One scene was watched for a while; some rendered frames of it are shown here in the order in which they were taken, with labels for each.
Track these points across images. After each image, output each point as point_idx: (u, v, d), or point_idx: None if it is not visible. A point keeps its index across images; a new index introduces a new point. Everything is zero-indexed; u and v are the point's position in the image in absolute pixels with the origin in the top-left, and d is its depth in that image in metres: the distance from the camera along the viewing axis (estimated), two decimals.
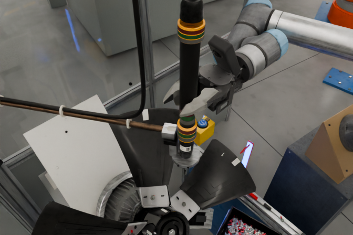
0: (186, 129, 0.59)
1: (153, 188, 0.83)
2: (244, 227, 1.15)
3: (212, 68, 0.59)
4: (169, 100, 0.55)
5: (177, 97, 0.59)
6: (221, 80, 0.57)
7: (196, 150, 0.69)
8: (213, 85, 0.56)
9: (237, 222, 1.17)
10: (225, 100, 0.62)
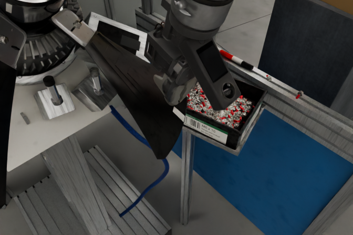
0: None
1: None
2: None
3: (188, 71, 0.43)
4: None
5: None
6: None
7: None
8: None
9: None
10: None
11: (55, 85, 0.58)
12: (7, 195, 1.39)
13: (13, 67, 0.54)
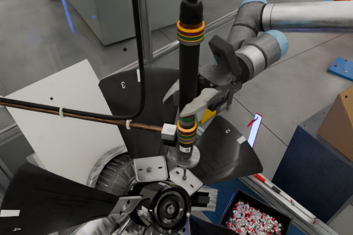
0: (185, 130, 0.59)
1: (190, 174, 0.79)
2: (251, 211, 1.04)
3: (212, 68, 0.60)
4: (169, 100, 0.55)
5: (177, 97, 0.59)
6: (221, 81, 0.57)
7: (196, 151, 0.70)
8: (213, 85, 0.56)
9: (242, 206, 1.06)
10: (225, 100, 0.62)
11: (157, 234, 0.88)
12: None
13: (135, 229, 0.84)
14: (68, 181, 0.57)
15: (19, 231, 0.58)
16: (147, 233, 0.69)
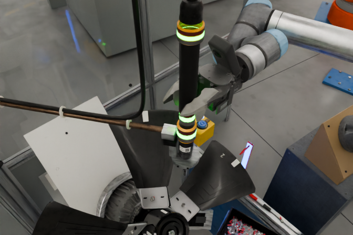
0: (185, 130, 0.59)
1: (189, 201, 0.90)
2: (244, 227, 1.16)
3: (212, 68, 0.60)
4: (169, 100, 0.55)
5: (177, 97, 0.59)
6: (221, 80, 0.57)
7: (196, 151, 0.69)
8: (213, 85, 0.56)
9: (236, 223, 1.17)
10: (225, 100, 0.62)
11: None
12: None
13: None
14: (86, 214, 0.68)
15: None
16: None
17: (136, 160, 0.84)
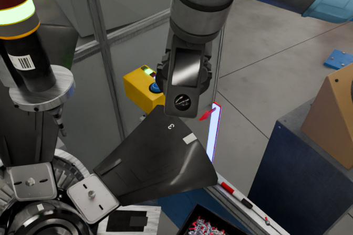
0: None
1: None
2: (211, 233, 0.79)
3: None
4: None
5: None
6: None
7: (66, 78, 0.33)
8: None
9: (201, 226, 0.80)
10: None
11: None
12: None
13: None
14: None
15: None
16: None
17: (132, 151, 0.60)
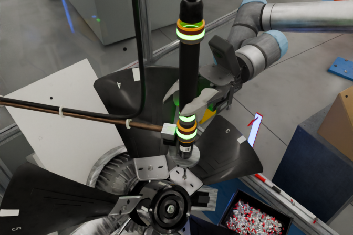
0: (185, 129, 0.59)
1: (187, 226, 0.77)
2: (251, 211, 1.04)
3: (212, 68, 0.60)
4: (169, 100, 0.55)
5: (177, 97, 0.59)
6: (221, 81, 0.57)
7: (196, 150, 0.69)
8: (213, 85, 0.56)
9: (242, 206, 1.06)
10: (225, 100, 0.62)
11: (157, 234, 0.88)
12: None
13: (135, 229, 0.84)
14: (175, 104, 0.71)
15: (116, 87, 0.71)
16: (135, 201, 0.68)
17: (204, 148, 0.85)
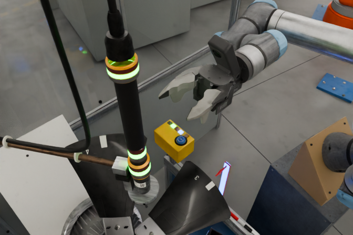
0: (136, 166, 0.53)
1: None
2: None
3: (211, 68, 0.60)
4: (165, 96, 0.56)
5: (175, 94, 0.59)
6: (221, 80, 0.57)
7: (155, 184, 0.64)
8: (213, 85, 0.56)
9: None
10: (224, 100, 0.62)
11: None
12: None
13: None
14: None
15: (84, 153, 0.76)
16: None
17: (172, 199, 0.89)
